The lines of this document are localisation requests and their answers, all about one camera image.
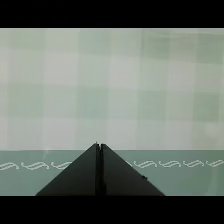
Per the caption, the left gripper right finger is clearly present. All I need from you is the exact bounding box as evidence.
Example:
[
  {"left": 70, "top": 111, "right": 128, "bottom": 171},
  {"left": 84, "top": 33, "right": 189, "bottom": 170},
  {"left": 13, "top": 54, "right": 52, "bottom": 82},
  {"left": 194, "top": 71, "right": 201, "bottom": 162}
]
[{"left": 98, "top": 143, "right": 166, "bottom": 197}]

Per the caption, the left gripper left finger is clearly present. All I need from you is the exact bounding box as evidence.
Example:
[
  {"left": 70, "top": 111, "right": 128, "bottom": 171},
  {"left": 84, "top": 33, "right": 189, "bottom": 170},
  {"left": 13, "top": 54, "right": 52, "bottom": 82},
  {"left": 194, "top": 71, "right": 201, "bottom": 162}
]
[{"left": 35, "top": 142, "right": 100, "bottom": 197}]

